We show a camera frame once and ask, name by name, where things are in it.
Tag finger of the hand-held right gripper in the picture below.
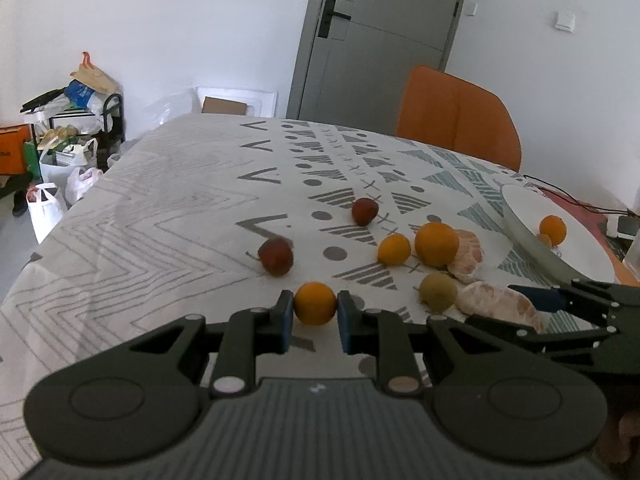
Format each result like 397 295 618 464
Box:
507 279 640 333
465 314 618 358

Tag large orange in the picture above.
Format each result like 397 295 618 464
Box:
414 221 460 268

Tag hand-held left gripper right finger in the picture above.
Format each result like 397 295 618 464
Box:
336 290 506 396

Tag green box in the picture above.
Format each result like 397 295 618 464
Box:
22 142 42 181

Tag black metal rack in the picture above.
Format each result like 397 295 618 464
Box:
47 92 126 171

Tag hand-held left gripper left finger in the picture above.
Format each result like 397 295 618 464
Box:
127 290 296 398

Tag small orange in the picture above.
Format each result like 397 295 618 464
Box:
293 281 337 326
377 233 412 267
539 214 568 247

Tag person's right hand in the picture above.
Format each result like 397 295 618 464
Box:
597 400 640 466

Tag brown paper bag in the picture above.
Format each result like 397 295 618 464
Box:
70 51 118 93

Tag blue plastic bag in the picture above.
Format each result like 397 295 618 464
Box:
65 80 103 111

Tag grey door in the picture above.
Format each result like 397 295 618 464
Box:
286 0 473 136

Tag red table mat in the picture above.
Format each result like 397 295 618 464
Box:
525 175 640 286

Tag orange box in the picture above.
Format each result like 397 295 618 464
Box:
0 124 33 176

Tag peeled pomelo segment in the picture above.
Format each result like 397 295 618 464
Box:
446 229 486 284
457 281 548 335

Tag black cable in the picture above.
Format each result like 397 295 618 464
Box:
522 174 640 218

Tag clear plastic wrap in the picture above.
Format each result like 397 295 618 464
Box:
145 90 201 131

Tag black door handle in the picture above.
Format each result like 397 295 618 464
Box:
318 0 353 39

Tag orange chair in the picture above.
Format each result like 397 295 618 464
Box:
396 65 522 173

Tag white plate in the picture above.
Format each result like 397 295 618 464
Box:
500 183 617 286

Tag cardboard box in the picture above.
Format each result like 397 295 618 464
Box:
201 96 249 116

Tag white foam box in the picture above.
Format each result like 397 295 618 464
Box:
195 85 278 120

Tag white plastic bag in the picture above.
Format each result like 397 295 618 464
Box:
27 183 68 243
65 166 103 206
39 137 98 183

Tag black long item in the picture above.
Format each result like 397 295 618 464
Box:
20 89 68 113

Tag dark red fruit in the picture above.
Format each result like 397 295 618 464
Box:
351 197 380 227
257 237 295 277

